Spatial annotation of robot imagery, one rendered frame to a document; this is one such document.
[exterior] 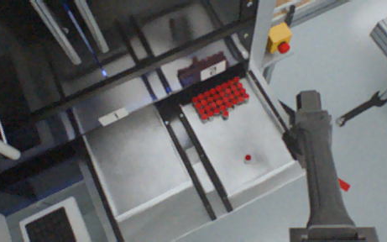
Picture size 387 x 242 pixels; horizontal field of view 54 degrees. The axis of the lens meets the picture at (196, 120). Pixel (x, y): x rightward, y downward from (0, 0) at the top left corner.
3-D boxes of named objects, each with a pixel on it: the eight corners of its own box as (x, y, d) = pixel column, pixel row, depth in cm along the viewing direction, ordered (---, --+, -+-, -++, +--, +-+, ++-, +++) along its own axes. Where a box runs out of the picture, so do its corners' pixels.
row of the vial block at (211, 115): (200, 120, 129) (200, 115, 125) (246, 97, 132) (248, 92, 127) (203, 125, 129) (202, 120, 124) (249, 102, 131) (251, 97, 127)
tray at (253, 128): (180, 108, 132) (180, 104, 128) (246, 76, 135) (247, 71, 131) (227, 197, 120) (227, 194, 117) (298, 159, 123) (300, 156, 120)
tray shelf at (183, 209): (69, 136, 132) (66, 134, 130) (247, 54, 140) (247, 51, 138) (120, 270, 116) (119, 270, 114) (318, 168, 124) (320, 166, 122)
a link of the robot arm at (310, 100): (289, 131, 79) (332, 128, 77) (285, 81, 83) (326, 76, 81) (291, 146, 90) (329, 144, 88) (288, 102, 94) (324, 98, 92)
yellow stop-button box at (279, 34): (259, 38, 131) (262, 26, 124) (278, 29, 132) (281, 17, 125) (270, 55, 128) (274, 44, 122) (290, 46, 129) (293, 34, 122)
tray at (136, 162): (80, 128, 131) (76, 124, 127) (149, 96, 134) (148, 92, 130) (117, 219, 119) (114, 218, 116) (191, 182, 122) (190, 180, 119)
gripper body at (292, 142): (302, 124, 99) (309, 113, 92) (324, 159, 95) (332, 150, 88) (280, 134, 98) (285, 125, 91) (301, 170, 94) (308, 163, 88)
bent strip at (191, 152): (186, 155, 126) (185, 149, 120) (194, 150, 126) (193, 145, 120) (206, 192, 121) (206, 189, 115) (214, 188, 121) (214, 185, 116)
